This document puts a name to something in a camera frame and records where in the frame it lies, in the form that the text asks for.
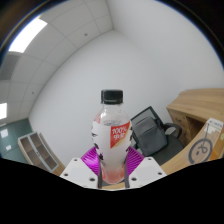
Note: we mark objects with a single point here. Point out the grey backpack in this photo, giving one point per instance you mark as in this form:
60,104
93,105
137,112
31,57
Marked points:
150,135

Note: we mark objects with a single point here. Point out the wooden side desk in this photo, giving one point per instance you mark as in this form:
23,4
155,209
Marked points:
196,103

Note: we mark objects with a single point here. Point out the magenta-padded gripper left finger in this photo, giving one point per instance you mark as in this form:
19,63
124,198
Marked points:
80,171

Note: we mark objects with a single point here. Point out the ceiling air vent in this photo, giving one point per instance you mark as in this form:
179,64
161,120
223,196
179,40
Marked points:
8,66

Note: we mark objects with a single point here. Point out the wooden shelf cabinet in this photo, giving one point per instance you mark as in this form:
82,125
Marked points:
40,153

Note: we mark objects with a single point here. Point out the ceiling light panel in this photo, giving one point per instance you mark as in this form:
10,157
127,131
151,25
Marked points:
2,111
28,35

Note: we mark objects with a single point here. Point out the black mesh office chair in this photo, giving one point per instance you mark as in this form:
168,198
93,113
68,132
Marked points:
173,143

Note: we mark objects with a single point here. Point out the clear bottle with pink drink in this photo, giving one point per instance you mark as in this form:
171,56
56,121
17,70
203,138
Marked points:
111,140

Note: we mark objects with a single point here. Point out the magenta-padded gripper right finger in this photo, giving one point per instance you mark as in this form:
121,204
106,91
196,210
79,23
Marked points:
146,171

